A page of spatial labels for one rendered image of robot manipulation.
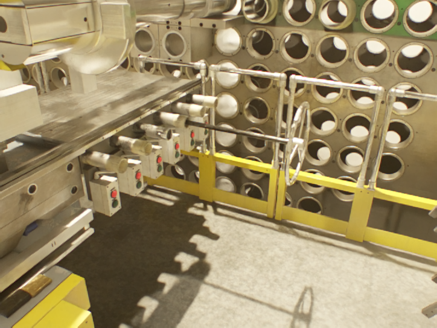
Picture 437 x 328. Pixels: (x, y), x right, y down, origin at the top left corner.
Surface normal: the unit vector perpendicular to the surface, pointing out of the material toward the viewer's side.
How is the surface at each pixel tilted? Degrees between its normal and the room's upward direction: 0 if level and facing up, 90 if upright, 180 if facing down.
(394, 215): 90
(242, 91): 90
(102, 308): 0
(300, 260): 0
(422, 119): 90
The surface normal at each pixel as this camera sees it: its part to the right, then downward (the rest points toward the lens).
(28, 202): 0.92, 0.20
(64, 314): 0.03, -0.89
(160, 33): -0.40, 0.40
